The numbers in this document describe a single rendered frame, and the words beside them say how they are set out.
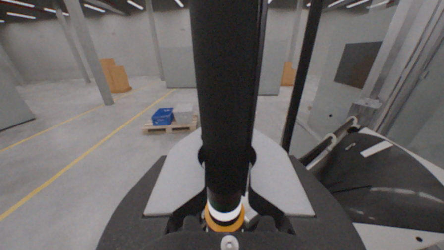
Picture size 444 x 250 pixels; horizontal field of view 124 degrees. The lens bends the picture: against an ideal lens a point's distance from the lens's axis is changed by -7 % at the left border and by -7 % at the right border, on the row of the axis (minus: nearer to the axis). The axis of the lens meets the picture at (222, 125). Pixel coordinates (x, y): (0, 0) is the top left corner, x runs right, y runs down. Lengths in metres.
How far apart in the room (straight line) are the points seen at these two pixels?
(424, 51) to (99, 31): 15.97
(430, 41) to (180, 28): 12.49
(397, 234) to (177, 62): 7.44
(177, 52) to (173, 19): 5.86
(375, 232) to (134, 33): 14.31
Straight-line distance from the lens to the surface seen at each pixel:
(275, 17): 13.01
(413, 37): 0.74
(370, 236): 0.48
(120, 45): 14.91
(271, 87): 5.98
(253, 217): 0.20
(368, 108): 0.64
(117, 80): 8.31
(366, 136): 0.32
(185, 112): 3.04
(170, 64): 7.57
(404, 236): 0.47
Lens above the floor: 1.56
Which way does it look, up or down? 28 degrees down
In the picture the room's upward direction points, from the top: 1 degrees counter-clockwise
